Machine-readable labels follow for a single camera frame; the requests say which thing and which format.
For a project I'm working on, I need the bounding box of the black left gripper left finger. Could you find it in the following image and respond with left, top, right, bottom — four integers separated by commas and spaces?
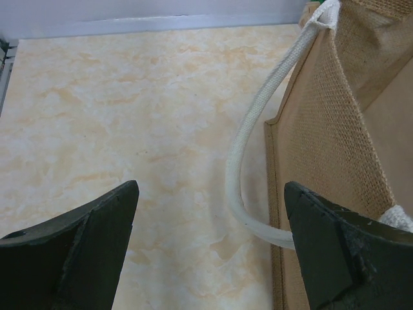
1, 180, 139, 309

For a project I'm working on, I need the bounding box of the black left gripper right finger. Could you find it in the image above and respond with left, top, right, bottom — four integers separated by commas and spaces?
284, 181, 412, 309

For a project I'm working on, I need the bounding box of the tan canvas tote bag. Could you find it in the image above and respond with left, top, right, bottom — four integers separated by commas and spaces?
225, 1, 412, 309

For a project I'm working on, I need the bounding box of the aluminium frame rail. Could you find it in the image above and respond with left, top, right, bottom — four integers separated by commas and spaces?
0, 33, 19, 112

